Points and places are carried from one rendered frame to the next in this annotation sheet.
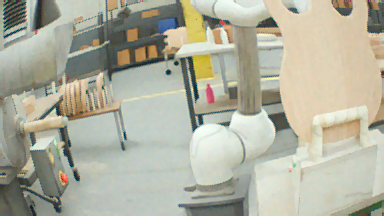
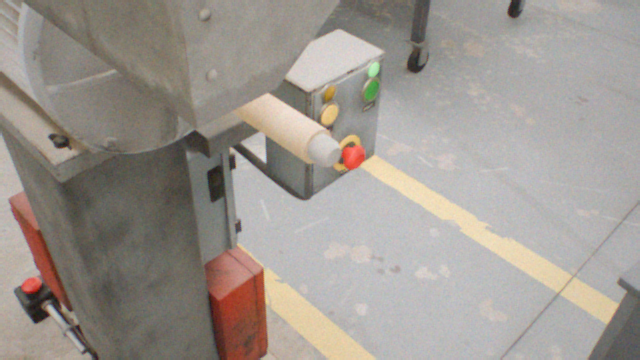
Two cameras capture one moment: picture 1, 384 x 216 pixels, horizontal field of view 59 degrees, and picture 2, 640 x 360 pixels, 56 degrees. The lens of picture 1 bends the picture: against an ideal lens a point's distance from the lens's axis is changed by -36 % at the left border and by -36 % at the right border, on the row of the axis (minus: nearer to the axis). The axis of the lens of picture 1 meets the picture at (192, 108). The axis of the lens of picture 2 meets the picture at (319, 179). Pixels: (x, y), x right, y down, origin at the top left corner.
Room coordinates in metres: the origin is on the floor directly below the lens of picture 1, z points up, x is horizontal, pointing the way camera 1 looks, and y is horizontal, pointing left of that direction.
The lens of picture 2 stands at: (0.86, 0.12, 1.56)
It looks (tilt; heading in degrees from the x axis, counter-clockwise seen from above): 42 degrees down; 38
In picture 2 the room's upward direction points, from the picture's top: 2 degrees clockwise
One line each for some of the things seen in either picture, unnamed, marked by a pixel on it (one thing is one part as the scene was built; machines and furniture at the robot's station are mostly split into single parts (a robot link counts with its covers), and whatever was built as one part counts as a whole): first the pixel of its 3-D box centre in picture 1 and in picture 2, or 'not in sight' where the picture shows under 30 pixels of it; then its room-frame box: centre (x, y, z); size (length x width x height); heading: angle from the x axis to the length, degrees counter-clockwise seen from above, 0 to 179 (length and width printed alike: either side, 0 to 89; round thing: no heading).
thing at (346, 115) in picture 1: (342, 116); not in sight; (0.92, -0.35, 1.20); 0.20 x 0.03 x 0.03; 83
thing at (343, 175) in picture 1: (337, 174); not in sight; (0.97, -0.36, 1.02); 0.27 x 0.15 x 0.17; 84
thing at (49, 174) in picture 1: (39, 176); (281, 117); (1.43, 0.65, 0.99); 0.24 x 0.21 x 0.26; 85
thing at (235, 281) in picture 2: not in sight; (211, 286); (1.37, 0.81, 0.49); 0.25 x 0.12 x 0.37; 85
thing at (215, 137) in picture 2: (33, 174); (251, 117); (1.38, 0.66, 1.02); 0.19 x 0.04 x 0.04; 175
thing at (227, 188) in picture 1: (210, 184); not in sight; (1.88, -0.02, 0.73); 0.22 x 0.18 x 0.06; 77
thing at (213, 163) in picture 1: (213, 153); not in sight; (1.88, -0.05, 0.87); 0.18 x 0.16 x 0.22; 121
